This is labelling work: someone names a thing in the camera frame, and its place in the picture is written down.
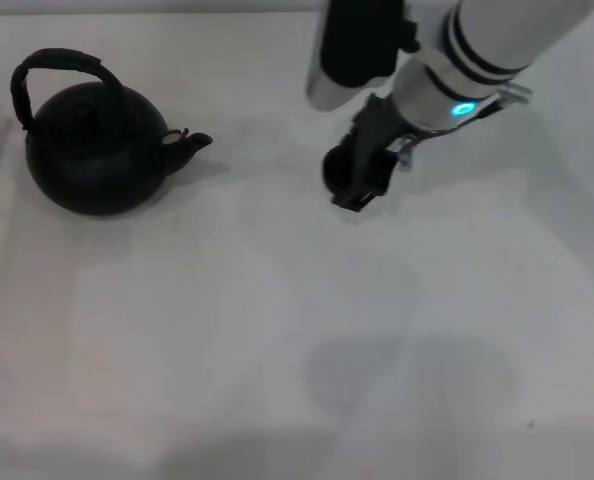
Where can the black and silver cylinder module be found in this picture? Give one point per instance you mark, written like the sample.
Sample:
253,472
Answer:
357,45

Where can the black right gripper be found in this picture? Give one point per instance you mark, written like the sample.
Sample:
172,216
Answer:
374,145

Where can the small dark teacup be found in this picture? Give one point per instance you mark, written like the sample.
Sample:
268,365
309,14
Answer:
336,170

